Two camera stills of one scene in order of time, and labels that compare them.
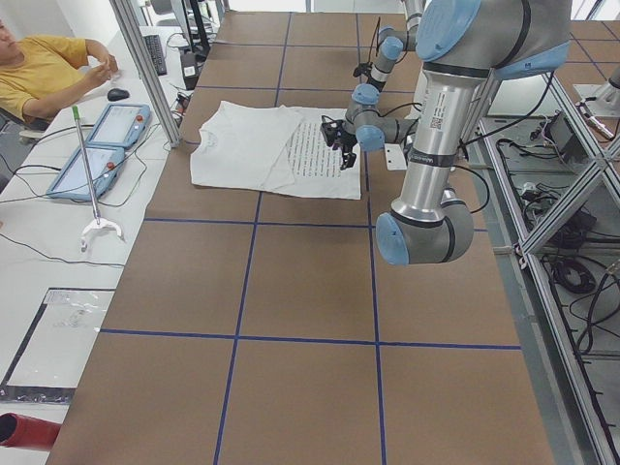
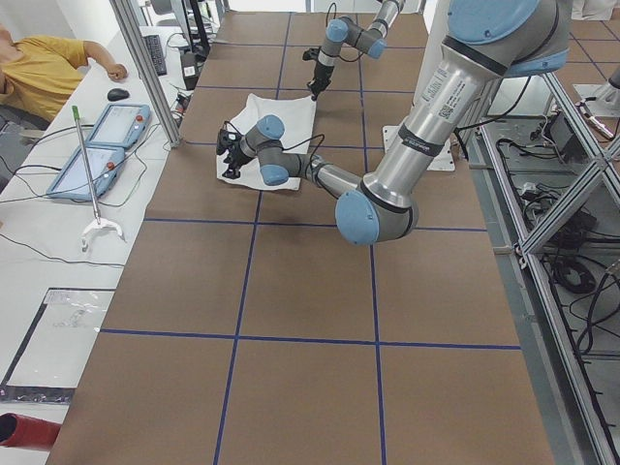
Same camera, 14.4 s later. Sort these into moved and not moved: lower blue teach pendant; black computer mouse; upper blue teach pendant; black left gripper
Moved: black left gripper
Not moved: black computer mouse; lower blue teach pendant; upper blue teach pendant
